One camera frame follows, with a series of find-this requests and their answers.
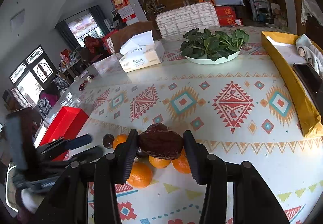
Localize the metal storage rack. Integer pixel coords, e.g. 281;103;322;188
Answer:
249;0;272;22

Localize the red gift carton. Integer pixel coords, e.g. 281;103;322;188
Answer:
102;29;120;55

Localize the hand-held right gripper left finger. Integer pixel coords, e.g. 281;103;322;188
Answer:
35;129;139;224

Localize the chair with patterned cover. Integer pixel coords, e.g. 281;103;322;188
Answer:
156;2;220;38

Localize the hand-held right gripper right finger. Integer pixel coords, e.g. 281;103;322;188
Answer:
183;130;290;224

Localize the dark round plum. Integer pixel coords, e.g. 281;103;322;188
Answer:
102;134;115;149

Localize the pale crumpled cloth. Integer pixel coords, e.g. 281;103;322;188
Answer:
295;34;323;75

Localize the orange mandarin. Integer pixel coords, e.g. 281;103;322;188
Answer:
148;155;172;169
113;134;129;150
126;162;153;188
172;149;192;174

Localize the square ceiling light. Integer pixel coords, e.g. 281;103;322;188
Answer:
10;9;26;29

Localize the white tissue box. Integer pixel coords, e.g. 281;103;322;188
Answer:
119;31;166;73

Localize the dark red wrinkled date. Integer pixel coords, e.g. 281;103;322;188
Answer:
147;123;168;131
137;130;184;160

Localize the shallow yellow box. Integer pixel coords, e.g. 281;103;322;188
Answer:
261;31;323;138

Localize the shallow red box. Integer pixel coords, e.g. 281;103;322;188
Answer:
34;106;89;161

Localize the arched glass door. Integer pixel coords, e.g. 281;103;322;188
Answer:
9;46;57;103

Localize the white plate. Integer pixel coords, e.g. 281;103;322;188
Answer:
184;46;243;64

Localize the red wall calendar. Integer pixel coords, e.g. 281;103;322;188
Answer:
111;0;135;22

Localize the chair with brown cover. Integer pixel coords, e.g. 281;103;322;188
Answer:
111;21;160;54

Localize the white lace cloth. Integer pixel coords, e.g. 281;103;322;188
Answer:
301;0;323;25

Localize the teal curtain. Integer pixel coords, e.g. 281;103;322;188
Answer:
55;23;76;49
89;5;111;35

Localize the plate of green vegetables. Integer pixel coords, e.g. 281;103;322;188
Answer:
180;28;250;61

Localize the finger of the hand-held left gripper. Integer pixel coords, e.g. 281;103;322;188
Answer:
37;134;92;161
45;146;104;167

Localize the flat black device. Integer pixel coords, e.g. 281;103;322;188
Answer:
293;63;323;113

